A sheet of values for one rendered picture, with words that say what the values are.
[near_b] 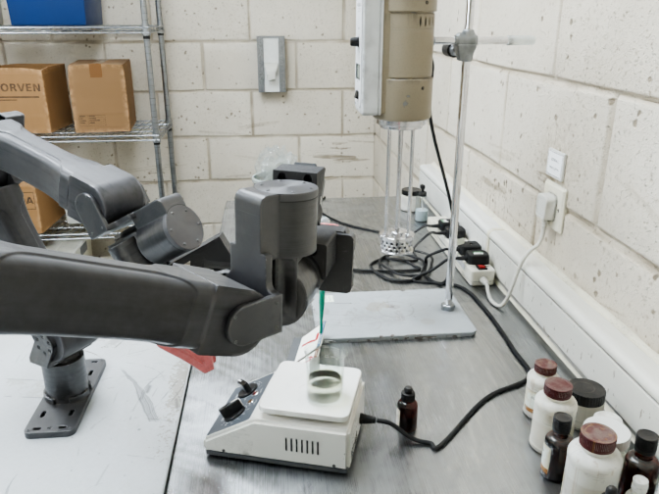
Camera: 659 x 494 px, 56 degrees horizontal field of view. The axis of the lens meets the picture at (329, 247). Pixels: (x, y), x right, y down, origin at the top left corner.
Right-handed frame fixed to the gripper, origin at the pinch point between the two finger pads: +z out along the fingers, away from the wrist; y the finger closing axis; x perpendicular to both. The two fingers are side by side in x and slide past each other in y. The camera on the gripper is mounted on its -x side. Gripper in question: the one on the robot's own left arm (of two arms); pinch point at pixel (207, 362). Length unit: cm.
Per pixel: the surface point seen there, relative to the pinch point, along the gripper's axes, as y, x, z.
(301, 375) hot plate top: 1.9, -9.5, 8.9
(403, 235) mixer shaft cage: 33.3, -34.2, 6.4
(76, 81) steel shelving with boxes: 194, 40, -79
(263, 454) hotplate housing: -4.3, -0.9, 13.4
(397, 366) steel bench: 18.9, -21.5, 22.2
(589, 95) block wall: 23, -72, -2
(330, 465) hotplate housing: -6.9, -8.3, 18.1
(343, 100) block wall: 235, -59, -18
